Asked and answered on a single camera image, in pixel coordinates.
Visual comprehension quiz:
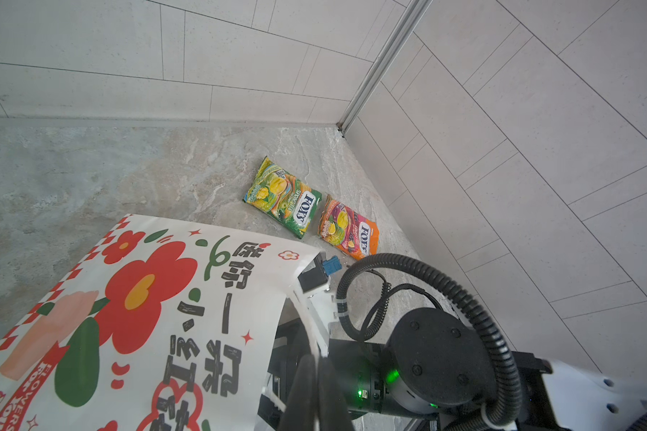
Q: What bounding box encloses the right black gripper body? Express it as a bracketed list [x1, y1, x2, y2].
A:
[258, 319, 388, 430]

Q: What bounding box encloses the white floral paper bag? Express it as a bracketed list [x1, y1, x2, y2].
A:
[0, 215, 318, 430]

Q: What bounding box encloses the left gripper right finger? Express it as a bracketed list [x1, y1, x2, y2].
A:
[317, 357, 355, 431]

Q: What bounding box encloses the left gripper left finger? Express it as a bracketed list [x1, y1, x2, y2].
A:
[278, 355, 318, 431]

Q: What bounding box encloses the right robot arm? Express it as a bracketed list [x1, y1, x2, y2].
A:
[323, 308, 647, 430]

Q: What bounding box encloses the green Fox's candy pack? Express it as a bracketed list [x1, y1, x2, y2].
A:
[244, 156, 322, 239]

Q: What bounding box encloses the orange Fox's candy pack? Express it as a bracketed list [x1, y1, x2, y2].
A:
[318, 196, 380, 260]

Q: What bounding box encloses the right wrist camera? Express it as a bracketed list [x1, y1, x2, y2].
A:
[290, 252, 344, 324]

